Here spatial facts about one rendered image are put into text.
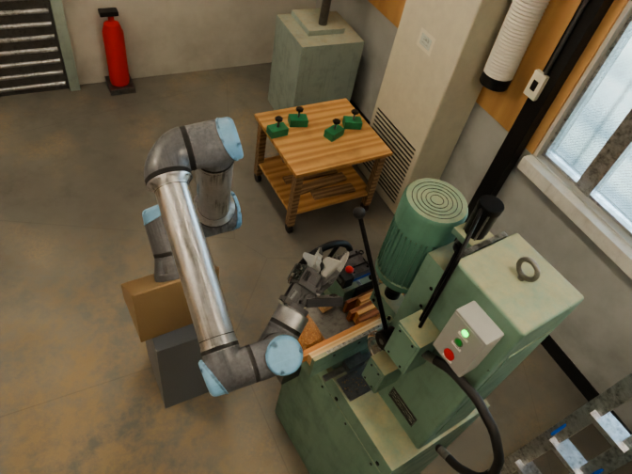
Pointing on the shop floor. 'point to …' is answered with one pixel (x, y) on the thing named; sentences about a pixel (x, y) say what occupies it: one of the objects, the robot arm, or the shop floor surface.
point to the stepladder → (579, 419)
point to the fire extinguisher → (116, 55)
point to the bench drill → (313, 57)
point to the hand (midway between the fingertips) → (336, 250)
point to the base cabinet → (331, 431)
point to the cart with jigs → (318, 156)
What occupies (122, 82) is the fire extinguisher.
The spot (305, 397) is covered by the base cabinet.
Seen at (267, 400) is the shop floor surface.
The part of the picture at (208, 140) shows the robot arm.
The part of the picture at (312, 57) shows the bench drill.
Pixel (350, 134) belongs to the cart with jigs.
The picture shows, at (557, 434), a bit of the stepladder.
